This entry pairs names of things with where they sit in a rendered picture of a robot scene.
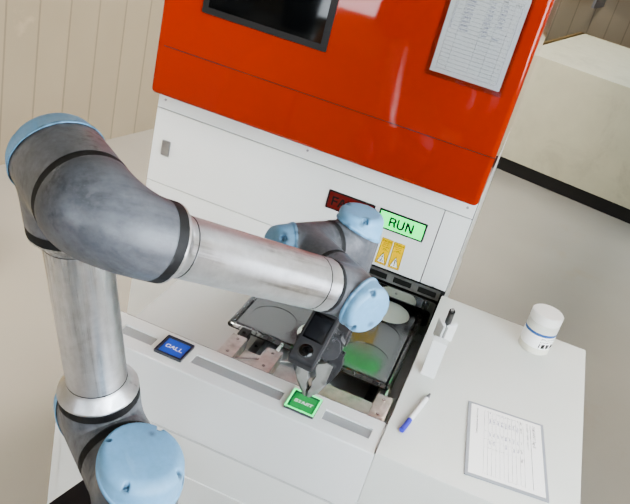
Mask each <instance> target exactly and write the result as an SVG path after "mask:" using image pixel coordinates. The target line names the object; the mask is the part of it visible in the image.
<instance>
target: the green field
mask: <svg viewBox="0 0 630 504"><path fill-rule="evenodd" d="M381 215H382V216H383V219H384V226H383V227H385V228H387V229H390V230H393V231H395V232H398V233H401V234H404V235H406V236H409V237H412V238H414V239H417V240H420V241H421V239H422V236H423V233H424V230H425V227H426V226H425V225H422V224H419V223H416V222H414V221H411V220H408V219H405V218H403V217H400V216H397V215H395V214H392V213H389V212H386V211H384V210H381Z"/></svg>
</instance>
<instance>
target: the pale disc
mask: <svg viewBox="0 0 630 504"><path fill-rule="evenodd" d="M382 320H383V321H386V322H389V323H393V324H402V323H405V322H407V321H408V320H409V313H408V312H407V310H406V309H404V308H403V307H402V306H400V305H399V304H397V303H394V302H391V301H389V307H388V310H387V313H386V314H385V316H384V317H383V319H382Z"/></svg>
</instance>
